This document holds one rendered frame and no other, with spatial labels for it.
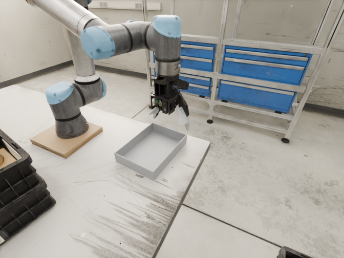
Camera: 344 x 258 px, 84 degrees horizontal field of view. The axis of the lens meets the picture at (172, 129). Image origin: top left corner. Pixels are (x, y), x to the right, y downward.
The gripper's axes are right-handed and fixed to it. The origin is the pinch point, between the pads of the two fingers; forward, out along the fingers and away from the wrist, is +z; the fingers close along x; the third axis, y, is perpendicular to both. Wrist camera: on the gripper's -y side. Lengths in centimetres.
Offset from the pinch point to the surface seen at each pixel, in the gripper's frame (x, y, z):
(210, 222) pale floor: 18, -22, 89
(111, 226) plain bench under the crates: -0.7, 34.7, 18.9
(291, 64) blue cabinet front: 32, -145, 11
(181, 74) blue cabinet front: -69, -135, 36
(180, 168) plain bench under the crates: 5.8, 2.4, 18.9
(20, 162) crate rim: -21.5, 41.2, -4.0
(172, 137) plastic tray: -7.1, -12.8, 18.5
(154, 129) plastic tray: -18.5, -13.1, 17.7
